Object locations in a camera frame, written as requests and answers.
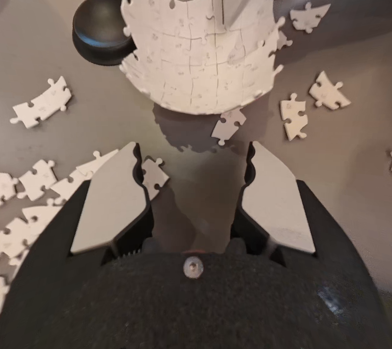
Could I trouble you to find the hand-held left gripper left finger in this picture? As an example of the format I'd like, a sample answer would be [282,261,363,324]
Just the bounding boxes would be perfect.
[70,142,154,261]

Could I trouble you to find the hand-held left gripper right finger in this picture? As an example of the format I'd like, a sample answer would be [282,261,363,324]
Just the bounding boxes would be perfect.
[231,141,316,257]

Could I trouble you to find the partly built white puzzle ball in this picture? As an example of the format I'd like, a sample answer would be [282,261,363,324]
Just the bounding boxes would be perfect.
[119,0,296,115]

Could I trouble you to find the puzzle pieces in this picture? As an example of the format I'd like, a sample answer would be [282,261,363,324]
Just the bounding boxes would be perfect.
[0,0,392,307]

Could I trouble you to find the black round ball stand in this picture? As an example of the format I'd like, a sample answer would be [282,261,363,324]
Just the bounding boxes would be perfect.
[72,0,138,65]

